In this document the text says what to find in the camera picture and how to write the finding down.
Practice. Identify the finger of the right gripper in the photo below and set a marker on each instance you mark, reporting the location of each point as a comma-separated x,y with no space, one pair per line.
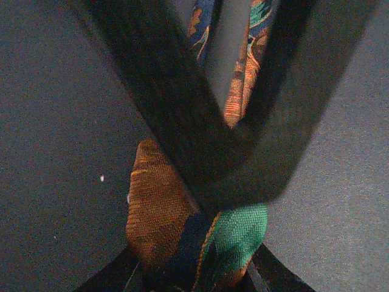
310,46
144,43

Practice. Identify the brown green patterned tie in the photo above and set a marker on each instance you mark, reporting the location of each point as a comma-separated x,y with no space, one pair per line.
179,249

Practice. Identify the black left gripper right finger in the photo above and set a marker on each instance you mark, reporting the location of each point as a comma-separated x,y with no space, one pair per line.
266,273

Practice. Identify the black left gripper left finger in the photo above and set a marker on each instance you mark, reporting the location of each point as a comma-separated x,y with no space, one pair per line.
121,274

